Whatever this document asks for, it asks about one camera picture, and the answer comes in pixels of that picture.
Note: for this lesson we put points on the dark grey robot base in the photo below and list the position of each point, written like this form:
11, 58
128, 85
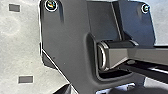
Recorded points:
66, 43

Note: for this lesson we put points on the grey robot torso link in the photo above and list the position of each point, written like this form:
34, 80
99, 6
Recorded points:
123, 53

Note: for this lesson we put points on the green ringed base bolt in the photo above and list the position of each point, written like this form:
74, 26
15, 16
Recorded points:
145, 8
50, 4

